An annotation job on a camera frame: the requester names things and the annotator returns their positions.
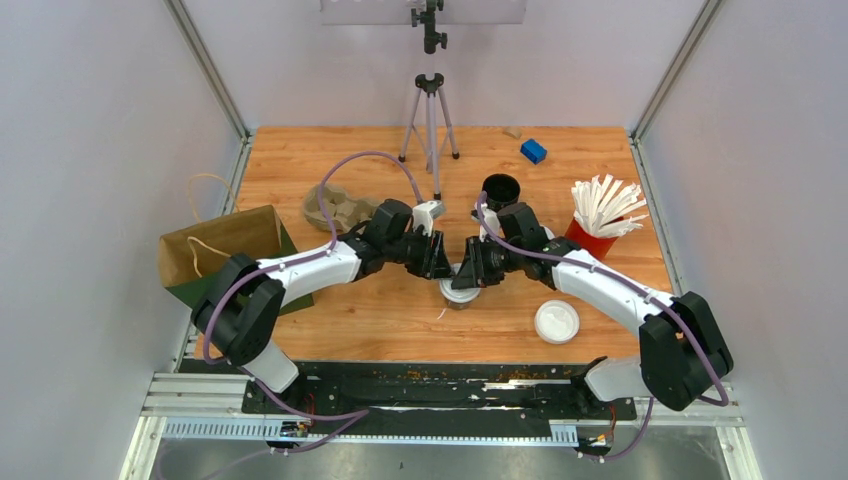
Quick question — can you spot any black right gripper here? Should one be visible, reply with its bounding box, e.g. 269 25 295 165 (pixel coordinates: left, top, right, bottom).
451 236 523 291

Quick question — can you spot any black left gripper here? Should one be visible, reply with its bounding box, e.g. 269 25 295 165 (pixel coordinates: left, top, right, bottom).
386 226 456 281

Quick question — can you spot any green paper bag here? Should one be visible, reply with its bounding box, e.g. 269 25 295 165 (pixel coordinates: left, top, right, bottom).
157 205 297 307

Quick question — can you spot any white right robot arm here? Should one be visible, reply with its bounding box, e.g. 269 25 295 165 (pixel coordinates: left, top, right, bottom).
452 199 734 418

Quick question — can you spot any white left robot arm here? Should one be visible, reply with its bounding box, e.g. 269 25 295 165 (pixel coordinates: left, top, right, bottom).
191 199 453 413

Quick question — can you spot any black paper cup stack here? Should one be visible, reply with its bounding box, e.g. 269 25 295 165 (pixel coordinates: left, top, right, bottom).
482 173 521 212

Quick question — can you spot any white plastic lid stack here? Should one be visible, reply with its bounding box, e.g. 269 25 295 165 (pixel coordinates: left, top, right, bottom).
534 300 580 345

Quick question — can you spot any grey pulp cup carrier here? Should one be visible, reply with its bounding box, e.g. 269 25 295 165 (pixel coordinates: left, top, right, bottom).
301 184 380 233

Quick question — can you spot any red straw holder cup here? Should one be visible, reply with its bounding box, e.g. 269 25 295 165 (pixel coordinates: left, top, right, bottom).
564 219 619 261

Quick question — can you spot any blue small block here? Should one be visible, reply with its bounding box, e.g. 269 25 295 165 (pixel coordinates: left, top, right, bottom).
520 139 548 165

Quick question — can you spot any white wrapped straws bundle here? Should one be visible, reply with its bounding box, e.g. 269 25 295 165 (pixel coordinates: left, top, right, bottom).
570 174 649 239

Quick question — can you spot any small tan block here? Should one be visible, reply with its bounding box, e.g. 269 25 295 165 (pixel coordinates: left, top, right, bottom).
502 126 522 139

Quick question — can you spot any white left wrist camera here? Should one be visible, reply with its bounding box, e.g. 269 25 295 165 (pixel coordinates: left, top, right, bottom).
412 200 446 236

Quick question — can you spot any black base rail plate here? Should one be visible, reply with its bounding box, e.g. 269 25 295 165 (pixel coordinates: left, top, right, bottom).
142 359 743 446

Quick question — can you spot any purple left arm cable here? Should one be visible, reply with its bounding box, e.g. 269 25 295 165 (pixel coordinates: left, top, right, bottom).
153 150 425 480

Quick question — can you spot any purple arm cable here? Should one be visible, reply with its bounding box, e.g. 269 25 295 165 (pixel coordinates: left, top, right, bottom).
153 150 425 480
475 191 730 463

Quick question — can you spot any grey camera tripod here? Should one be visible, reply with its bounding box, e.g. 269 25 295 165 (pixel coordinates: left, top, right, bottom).
398 0 461 201

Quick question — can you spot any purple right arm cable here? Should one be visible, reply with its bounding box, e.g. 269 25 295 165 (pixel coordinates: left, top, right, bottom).
475 191 730 463

